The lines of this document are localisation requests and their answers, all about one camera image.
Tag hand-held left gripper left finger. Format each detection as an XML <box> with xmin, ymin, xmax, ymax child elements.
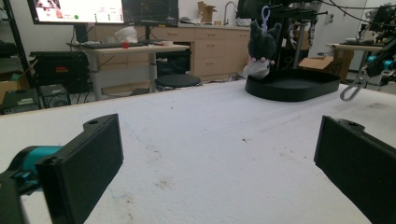
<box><xmin>35</xmin><ymin>113</ymin><xmax>124</xmax><ymax>224</ymax></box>

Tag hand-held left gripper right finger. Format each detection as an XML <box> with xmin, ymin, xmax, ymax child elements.
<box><xmin>313</xmin><ymin>115</ymin><xmax>396</xmax><ymax>224</ymax></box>

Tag silver metal snap hook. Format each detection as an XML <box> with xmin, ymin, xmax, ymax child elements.
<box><xmin>339</xmin><ymin>52</ymin><xmax>368</xmax><ymax>102</ymax></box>

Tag black hanger stand with tray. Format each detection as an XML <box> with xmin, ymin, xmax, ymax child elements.
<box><xmin>236</xmin><ymin>0</ymin><xmax>341</xmax><ymax>103</ymax></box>

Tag grey and white plush toy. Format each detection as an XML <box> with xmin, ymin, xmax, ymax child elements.
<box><xmin>242</xmin><ymin>5</ymin><xmax>283</xmax><ymax>80</ymax></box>

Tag small wooden table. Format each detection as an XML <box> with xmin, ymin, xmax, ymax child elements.
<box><xmin>325</xmin><ymin>42</ymin><xmax>385</xmax><ymax>76</ymax></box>

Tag cardboard box under table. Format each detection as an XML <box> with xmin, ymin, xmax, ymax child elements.
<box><xmin>298</xmin><ymin>49</ymin><xmax>355</xmax><ymax>82</ymax></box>

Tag small black equipment box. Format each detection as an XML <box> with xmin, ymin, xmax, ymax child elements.
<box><xmin>39</xmin><ymin>83</ymin><xmax>71</xmax><ymax>108</ymax></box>

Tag flat black equipment box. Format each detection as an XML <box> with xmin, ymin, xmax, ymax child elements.
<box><xmin>1</xmin><ymin>88</ymin><xmax>40</xmax><ymax>115</ymax></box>

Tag black case with red label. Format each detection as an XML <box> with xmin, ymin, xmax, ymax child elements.
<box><xmin>29</xmin><ymin>50</ymin><xmax>91</xmax><ymax>91</ymax></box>

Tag black keyboard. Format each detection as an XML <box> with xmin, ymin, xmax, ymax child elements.
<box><xmin>83</xmin><ymin>41</ymin><xmax>124</xmax><ymax>49</ymax></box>

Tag black round stool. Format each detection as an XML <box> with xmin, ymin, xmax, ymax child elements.
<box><xmin>154</xmin><ymin>74</ymin><xmax>203</xmax><ymax>91</ymax></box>

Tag light wooden desk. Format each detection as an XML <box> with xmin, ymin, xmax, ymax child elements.
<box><xmin>66</xmin><ymin>43</ymin><xmax>191</xmax><ymax>101</ymax></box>

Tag white bundle on desk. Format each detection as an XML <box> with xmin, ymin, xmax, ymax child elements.
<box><xmin>114</xmin><ymin>26</ymin><xmax>138</xmax><ymax>44</ymax></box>

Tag black metal shelf rack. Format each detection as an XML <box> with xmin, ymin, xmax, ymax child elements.
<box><xmin>1</xmin><ymin>0</ymin><xmax>33</xmax><ymax>86</ymax></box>

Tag computer monitor with white screen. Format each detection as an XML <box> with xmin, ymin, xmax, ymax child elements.
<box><xmin>27</xmin><ymin>0</ymin><xmax>125</xmax><ymax>25</ymax></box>

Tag metal kitchen faucet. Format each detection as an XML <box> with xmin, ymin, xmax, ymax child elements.
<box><xmin>222</xmin><ymin>1</ymin><xmax>238</xmax><ymax>27</ymax></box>

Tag computer monitor with dark screen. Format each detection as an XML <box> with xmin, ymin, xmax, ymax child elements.
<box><xmin>121</xmin><ymin>0</ymin><xmax>180</xmax><ymax>28</ymax></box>

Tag light wooden cabinets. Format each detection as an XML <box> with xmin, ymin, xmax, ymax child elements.
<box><xmin>94</xmin><ymin>23</ymin><xmax>252</xmax><ymax>82</ymax></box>

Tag cardboard box on counter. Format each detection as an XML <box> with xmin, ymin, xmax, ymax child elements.
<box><xmin>197</xmin><ymin>1</ymin><xmax>218</xmax><ymax>23</ymax></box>

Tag black equipment with cables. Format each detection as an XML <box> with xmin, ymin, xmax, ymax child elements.
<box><xmin>362</xmin><ymin>3</ymin><xmax>396</xmax><ymax>40</ymax></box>

